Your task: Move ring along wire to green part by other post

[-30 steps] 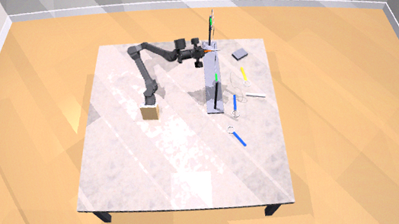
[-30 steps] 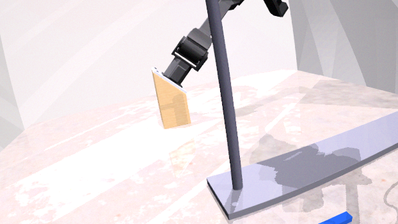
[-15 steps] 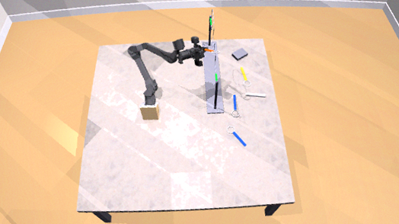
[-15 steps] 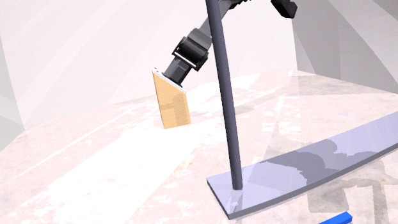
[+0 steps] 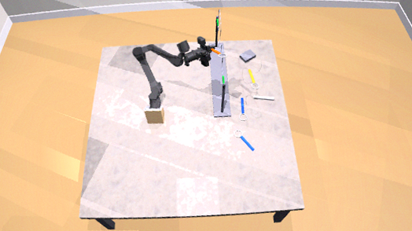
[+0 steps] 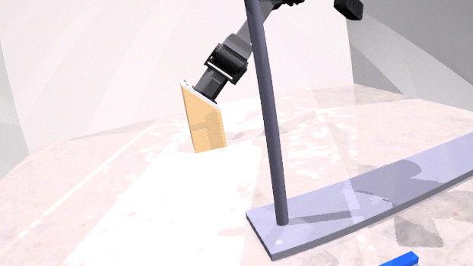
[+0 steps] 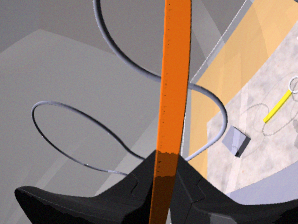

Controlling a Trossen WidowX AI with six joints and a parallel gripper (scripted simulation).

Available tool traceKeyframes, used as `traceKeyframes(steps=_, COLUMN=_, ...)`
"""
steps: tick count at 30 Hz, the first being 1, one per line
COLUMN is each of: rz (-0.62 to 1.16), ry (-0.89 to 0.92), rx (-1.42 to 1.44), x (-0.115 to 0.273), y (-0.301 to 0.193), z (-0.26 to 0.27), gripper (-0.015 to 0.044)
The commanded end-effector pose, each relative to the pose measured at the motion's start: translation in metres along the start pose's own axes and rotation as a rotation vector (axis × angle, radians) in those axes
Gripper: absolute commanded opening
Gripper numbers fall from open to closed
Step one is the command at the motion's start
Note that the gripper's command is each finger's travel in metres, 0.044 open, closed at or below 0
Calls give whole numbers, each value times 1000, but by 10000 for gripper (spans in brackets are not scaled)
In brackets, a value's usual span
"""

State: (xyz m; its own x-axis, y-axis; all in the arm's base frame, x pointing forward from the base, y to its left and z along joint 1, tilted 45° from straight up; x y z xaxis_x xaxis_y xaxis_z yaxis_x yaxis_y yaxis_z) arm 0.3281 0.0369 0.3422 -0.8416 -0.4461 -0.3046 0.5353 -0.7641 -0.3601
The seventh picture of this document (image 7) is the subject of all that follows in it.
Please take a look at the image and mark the grey flat box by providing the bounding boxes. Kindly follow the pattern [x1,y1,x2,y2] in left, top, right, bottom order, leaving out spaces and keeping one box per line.
[222,125,250,157]

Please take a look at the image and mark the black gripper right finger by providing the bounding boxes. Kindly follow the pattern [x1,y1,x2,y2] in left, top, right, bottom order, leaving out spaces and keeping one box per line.
[169,155,298,224]

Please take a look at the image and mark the orange handle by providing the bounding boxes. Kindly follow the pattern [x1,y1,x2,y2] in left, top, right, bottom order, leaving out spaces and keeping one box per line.
[149,0,192,224]

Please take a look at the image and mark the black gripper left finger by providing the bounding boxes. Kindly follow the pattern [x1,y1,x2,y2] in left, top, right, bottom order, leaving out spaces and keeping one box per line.
[15,149,156,224]

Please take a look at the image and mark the yellow handle with white loop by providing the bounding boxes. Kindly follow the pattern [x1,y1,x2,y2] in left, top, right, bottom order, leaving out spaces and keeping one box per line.
[263,76,298,124]

